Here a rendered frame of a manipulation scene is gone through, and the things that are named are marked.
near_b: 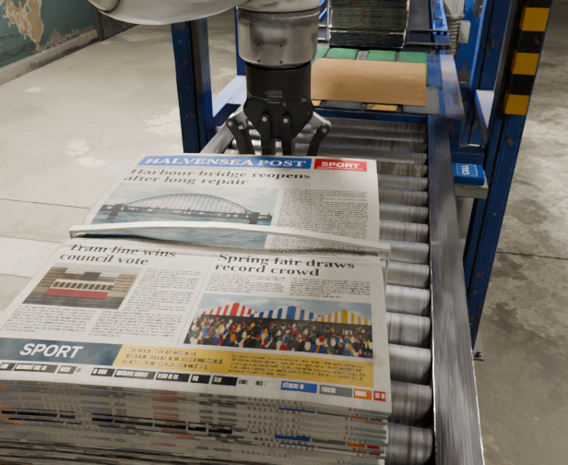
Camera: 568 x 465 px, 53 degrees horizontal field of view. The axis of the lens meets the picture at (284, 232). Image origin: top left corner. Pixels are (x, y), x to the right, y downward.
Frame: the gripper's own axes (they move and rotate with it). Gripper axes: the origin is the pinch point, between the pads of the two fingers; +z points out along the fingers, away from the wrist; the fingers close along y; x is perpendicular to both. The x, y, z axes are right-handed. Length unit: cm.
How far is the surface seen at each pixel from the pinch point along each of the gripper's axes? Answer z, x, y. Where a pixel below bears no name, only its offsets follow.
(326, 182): -10.4, -9.9, 7.3
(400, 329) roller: 13.7, -3.2, 17.3
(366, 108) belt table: 13, 86, 6
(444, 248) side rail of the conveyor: 13.1, 17.7, 23.7
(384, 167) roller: 14, 49, 12
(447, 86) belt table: 14, 114, 28
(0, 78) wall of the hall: 88, 327, -296
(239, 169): -10.1, -8.2, -2.8
